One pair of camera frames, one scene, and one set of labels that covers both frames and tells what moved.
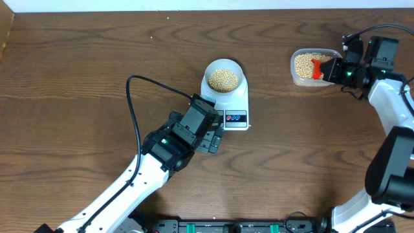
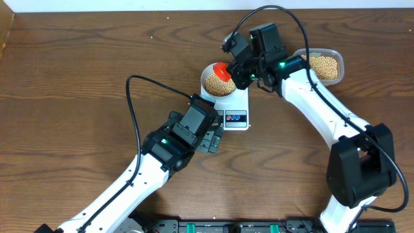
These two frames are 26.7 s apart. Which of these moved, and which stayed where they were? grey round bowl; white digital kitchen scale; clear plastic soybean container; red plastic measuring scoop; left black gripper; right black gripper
Moved: right black gripper; red plastic measuring scoop; grey round bowl
Stayed: white digital kitchen scale; left black gripper; clear plastic soybean container
